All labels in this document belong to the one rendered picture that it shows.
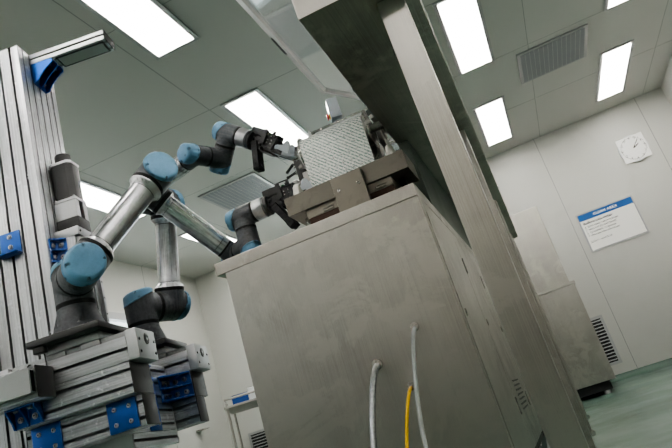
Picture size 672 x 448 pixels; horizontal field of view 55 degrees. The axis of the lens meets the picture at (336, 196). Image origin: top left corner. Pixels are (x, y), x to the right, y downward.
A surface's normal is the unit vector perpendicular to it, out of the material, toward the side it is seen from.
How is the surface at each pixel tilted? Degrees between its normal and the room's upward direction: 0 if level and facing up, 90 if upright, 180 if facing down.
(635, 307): 90
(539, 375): 90
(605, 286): 90
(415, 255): 90
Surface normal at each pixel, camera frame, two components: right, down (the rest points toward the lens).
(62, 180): -0.14, -0.31
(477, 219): -0.33, -0.24
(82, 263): 0.45, -0.35
